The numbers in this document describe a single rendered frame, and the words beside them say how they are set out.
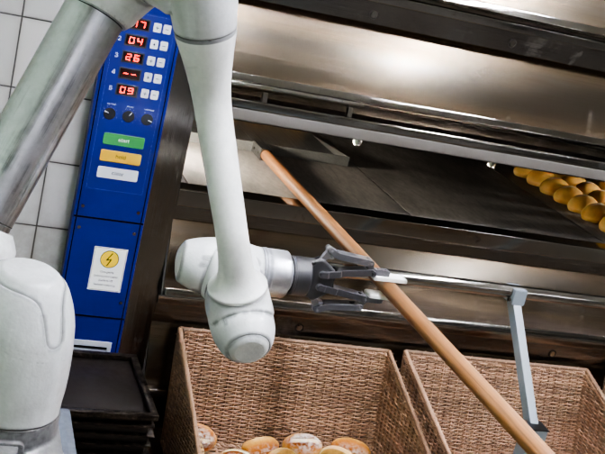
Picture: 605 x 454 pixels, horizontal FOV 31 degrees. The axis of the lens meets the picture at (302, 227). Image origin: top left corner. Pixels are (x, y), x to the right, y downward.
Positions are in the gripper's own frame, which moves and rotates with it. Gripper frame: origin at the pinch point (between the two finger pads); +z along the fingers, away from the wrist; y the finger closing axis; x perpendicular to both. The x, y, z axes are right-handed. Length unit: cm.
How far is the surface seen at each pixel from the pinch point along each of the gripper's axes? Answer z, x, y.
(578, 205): 95, -86, -1
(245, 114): -23.8, -38.4, -20.7
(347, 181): 21, -83, 2
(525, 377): 38.3, -2.7, 17.5
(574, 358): 86, -53, 33
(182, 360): -25, -40, 38
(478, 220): 52, -64, 2
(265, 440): -3, -35, 55
